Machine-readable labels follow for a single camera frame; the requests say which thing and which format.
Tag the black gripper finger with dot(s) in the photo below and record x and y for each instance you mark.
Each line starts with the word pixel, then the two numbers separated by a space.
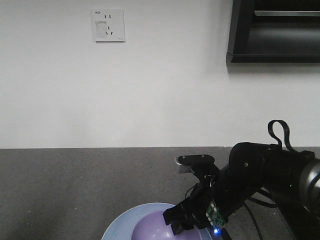
pixel 177 228

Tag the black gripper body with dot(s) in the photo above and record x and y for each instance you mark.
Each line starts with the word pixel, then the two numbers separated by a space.
pixel 208 206

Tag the purple plastic bowl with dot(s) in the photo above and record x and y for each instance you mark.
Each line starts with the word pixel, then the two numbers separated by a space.
pixel 153 227

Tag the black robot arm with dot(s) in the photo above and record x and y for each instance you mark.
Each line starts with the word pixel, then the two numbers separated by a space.
pixel 270 170

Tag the light blue plastic plate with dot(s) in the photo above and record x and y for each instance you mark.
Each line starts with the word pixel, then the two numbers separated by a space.
pixel 122 227

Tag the black gas stove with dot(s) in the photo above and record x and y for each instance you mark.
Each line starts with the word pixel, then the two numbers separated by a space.
pixel 301 223

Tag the black range hood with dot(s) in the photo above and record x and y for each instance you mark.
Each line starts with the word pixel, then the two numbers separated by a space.
pixel 274 31

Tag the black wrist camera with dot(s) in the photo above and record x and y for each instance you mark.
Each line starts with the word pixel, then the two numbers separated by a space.
pixel 203 162

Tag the white wall socket right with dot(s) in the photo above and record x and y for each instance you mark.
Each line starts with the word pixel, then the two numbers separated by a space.
pixel 108 25

